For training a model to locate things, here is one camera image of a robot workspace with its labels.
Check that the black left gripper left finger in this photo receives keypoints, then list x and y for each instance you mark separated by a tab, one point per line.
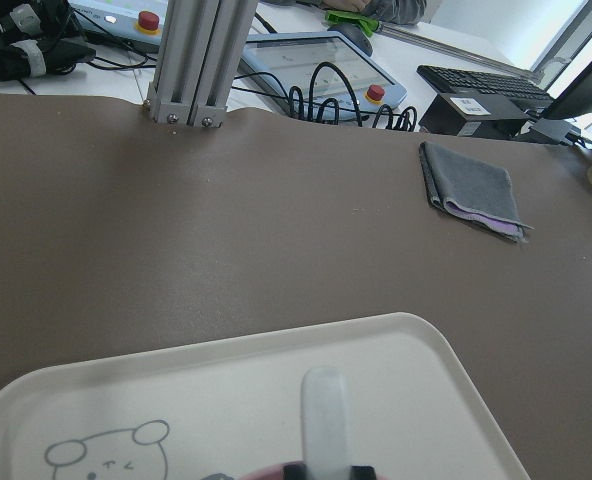
294	471

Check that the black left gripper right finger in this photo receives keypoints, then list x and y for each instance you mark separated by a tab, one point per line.
362	472

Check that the white ceramic spoon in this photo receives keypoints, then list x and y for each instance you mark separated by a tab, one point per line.
324	424

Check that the cream rabbit tray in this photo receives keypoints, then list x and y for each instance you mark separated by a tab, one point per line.
232	409

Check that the grey folded cloth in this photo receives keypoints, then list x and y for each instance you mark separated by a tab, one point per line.
471	190

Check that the black power adapter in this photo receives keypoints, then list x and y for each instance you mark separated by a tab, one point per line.
490	116

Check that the blue teach pendant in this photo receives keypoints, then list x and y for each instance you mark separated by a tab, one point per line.
119	18
318	76

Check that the black keyboard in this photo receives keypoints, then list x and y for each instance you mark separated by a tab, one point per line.
448	80

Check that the computer mouse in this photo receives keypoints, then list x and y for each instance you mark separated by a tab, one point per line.
355	35

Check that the seated person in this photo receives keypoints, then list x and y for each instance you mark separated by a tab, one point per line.
401	12

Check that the aluminium frame post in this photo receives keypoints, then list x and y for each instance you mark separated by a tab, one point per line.
199	54

